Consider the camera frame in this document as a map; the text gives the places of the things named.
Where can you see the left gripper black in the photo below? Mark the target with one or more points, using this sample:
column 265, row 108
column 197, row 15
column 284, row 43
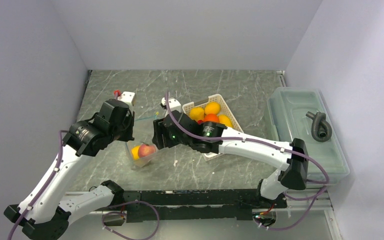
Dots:
column 130, row 118

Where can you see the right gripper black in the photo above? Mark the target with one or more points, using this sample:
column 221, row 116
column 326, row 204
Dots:
column 159, row 131

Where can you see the clear zip top bag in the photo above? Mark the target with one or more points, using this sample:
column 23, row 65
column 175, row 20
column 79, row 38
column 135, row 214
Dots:
column 143, row 132

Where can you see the yellow lemon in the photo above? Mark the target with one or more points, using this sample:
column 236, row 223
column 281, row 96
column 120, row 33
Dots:
column 135, row 152

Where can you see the white perforated plastic basket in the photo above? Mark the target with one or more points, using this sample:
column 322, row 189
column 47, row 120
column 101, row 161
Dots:
column 211, row 129

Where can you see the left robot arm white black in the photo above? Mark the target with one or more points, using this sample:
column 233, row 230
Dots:
column 44, row 214

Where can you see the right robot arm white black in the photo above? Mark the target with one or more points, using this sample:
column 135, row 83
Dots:
column 288, row 158

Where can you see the yellow fruit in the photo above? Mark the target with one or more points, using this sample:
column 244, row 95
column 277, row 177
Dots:
column 212, row 108
column 197, row 114

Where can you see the orange fruit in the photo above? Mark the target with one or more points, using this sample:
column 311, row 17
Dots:
column 211, row 117

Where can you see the yellow fruit at back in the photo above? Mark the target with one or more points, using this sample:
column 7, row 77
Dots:
column 212, row 108

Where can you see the yellow mango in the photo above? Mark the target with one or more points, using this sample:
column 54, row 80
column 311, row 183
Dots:
column 225, row 120

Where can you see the clear plastic storage bin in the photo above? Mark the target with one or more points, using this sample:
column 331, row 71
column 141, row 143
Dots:
column 285, row 119

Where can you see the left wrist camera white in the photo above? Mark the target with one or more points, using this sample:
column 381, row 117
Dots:
column 127, row 97

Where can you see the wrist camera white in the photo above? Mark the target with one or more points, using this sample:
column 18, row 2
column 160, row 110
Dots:
column 127, row 97
column 173, row 103

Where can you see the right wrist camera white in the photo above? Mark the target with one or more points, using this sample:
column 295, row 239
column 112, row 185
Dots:
column 173, row 103

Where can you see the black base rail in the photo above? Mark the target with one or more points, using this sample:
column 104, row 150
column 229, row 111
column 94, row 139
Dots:
column 239, row 204

